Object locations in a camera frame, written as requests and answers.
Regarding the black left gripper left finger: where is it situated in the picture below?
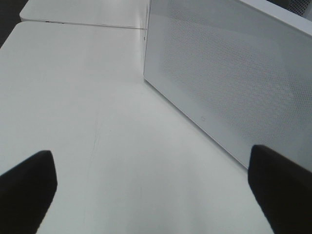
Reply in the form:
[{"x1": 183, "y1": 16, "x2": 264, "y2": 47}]
[{"x1": 0, "y1": 150, "x2": 58, "y2": 234}]

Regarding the white microwave door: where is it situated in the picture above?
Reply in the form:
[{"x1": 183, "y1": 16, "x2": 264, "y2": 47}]
[{"x1": 144, "y1": 15, "x2": 312, "y2": 170}]

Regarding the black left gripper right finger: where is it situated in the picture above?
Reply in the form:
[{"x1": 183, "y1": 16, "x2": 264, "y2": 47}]
[{"x1": 248, "y1": 145, "x2": 312, "y2": 234}]

